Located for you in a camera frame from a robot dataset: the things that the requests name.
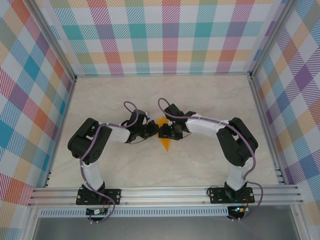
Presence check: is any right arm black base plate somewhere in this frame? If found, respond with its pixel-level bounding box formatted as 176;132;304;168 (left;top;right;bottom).
208;186;255;205

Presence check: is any slotted grey cable duct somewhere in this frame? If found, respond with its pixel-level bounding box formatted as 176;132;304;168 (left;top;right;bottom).
38;208;230;218

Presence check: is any aluminium frame cross rail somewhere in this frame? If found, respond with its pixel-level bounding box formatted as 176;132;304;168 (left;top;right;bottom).
74;71;253;79

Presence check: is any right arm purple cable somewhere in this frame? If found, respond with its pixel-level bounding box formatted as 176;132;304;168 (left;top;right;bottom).
157;97;264;222

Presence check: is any long aluminium mounting rail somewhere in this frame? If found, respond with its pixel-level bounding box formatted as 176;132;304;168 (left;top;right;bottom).
27;184;305;207

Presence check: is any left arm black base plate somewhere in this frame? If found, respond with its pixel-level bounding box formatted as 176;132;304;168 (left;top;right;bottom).
76;187;122;206

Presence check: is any aluminium frame side rail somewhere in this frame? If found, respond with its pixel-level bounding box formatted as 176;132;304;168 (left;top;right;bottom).
43;76;79;188
248;74;287;186

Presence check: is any orange-yellow paper sheet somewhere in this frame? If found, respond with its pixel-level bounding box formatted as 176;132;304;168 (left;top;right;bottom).
156;117;173;153

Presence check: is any aluminium frame post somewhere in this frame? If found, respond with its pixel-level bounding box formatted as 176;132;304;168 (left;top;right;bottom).
249;0;298;79
28;0;77;82

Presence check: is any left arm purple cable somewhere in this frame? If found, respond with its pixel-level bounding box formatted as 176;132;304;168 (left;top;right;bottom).
79;100;141;224

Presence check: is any left gripper thin black cable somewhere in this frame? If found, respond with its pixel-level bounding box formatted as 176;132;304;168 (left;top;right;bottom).
126;138;148;146

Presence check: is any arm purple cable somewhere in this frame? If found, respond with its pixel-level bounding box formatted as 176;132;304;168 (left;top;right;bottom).
79;100;141;224
157;97;264;222

